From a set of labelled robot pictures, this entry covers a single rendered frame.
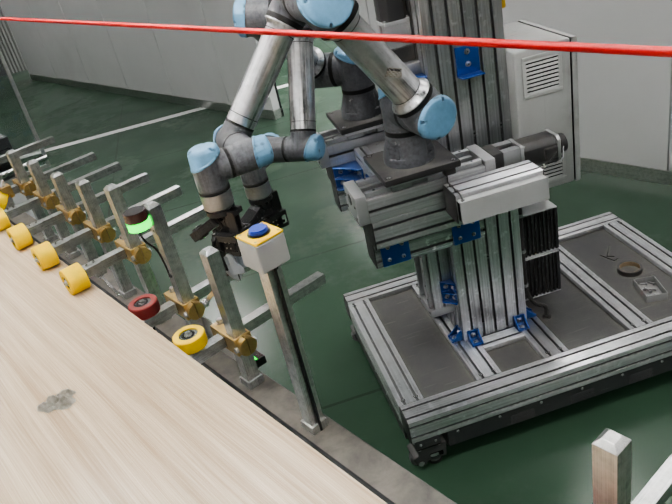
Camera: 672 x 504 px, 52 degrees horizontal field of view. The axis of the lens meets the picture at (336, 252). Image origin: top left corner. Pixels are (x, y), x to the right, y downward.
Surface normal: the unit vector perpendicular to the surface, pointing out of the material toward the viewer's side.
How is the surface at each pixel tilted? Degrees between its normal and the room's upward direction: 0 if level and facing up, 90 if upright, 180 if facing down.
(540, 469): 0
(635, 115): 90
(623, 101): 90
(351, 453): 0
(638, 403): 0
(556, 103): 90
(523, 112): 90
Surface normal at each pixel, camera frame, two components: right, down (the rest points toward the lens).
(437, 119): 0.50, 0.44
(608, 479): -0.73, 0.46
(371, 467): -0.20, -0.85
